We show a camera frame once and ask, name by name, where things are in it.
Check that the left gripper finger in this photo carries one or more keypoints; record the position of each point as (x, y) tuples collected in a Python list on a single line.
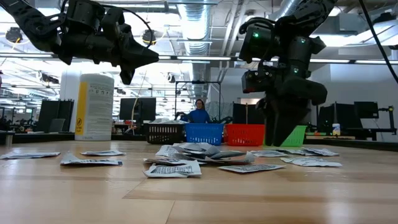
[(141, 61), (138, 51)]

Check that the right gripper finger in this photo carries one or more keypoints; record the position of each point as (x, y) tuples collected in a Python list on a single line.
[(270, 124), (289, 121)]

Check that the black background robot arm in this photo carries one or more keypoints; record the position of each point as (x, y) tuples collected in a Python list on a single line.
[(179, 115), (222, 120)]

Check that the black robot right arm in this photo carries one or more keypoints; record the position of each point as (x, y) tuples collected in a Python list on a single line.
[(311, 15)]

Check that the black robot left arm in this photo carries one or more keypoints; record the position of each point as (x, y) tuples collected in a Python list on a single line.
[(31, 21)]

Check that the green plastic basket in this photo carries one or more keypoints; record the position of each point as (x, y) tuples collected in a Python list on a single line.
[(297, 138)]

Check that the black ceiling pendant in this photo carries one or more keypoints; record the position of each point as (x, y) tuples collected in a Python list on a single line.
[(14, 35), (148, 32)]

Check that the black partition panel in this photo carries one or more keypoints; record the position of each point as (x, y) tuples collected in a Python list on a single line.
[(59, 112), (245, 113)]

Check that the red plastic basket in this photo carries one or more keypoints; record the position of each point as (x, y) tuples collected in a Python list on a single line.
[(245, 135)]

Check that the white printed sachet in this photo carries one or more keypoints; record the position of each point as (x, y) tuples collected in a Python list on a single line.
[(269, 153), (250, 168), (168, 161), (311, 161), (90, 161), (241, 160)]

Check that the dark antiseptic towelette packet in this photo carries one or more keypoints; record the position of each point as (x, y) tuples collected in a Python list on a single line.
[(295, 152), (230, 154), (321, 152)]

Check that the small white bottle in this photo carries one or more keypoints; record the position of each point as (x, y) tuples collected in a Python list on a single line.
[(336, 130)]

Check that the ceiling light strip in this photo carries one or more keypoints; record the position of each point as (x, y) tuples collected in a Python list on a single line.
[(202, 58)]

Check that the white wipes canister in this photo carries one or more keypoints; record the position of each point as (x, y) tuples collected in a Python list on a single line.
[(94, 109)]

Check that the blue plastic basket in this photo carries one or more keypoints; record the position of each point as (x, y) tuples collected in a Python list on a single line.
[(203, 134)]

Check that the person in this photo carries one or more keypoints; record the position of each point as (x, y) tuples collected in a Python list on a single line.
[(199, 115)]

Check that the black plastic basket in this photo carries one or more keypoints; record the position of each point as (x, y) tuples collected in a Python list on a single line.
[(164, 133)]

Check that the crumpled white sachet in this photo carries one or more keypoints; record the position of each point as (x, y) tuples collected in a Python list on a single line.
[(174, 170)]

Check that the grey cup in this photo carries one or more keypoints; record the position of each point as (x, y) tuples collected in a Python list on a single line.
[(9, 138)]

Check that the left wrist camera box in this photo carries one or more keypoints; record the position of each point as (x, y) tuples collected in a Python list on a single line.
[(113, 21)]

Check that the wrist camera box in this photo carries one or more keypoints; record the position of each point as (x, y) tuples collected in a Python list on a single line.
[(258, 81), (113, 21)]

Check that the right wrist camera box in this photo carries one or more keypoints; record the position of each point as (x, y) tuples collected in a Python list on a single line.
[(258, 81)]

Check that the black camera rig frame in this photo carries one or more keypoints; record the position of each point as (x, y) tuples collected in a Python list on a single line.
[(199, 82)]

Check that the silver ceiling duct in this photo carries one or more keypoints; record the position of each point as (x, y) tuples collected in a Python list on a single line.
[(196, 28)]

